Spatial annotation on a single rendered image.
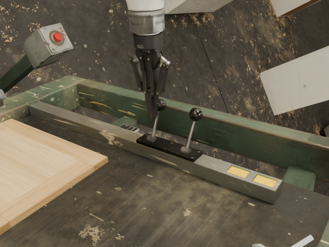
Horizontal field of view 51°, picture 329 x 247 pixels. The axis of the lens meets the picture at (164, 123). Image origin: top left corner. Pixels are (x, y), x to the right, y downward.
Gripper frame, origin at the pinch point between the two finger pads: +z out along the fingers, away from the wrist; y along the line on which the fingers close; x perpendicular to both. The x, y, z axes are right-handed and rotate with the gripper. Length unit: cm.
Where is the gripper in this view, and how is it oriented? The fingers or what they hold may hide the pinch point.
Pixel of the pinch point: (152, 104)
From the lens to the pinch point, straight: 98.4
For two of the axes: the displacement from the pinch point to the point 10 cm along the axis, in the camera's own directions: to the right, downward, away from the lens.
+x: 5.8, -3.9, 7.1
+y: 8.1, 2.3, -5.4
